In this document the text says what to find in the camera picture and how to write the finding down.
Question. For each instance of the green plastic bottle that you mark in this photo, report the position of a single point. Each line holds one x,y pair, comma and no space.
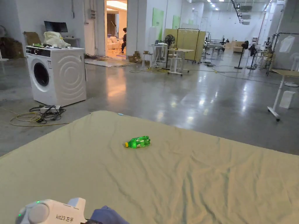
137,142

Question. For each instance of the black rack with white cloth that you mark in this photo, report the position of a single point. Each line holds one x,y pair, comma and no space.
286,43

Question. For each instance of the black monitor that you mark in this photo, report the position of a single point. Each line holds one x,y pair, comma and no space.
56,26

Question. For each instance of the wooden crate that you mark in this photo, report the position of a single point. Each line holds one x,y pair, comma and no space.
237,45

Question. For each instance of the bed with beige sheet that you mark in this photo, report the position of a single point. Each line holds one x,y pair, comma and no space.
163,184

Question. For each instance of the pile of small cartons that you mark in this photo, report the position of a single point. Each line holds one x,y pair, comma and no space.
135,57

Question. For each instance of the yellow folding screen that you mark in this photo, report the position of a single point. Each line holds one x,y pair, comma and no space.
186,44

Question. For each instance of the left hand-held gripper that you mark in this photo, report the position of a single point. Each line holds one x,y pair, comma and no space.
53,213

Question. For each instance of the white washing machine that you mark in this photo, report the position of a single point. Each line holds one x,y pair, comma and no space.
63,74

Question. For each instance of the white standing fan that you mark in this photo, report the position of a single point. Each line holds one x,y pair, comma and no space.
295,61

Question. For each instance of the white desk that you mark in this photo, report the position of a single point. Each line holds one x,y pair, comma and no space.
72,39

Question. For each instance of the stack of brown cartons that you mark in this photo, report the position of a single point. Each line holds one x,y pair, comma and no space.
11,47

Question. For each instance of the black standing fan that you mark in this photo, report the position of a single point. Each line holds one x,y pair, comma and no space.
252,50
169,39
244,44

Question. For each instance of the dark blue shirt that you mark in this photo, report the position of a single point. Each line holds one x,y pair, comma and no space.
106,215

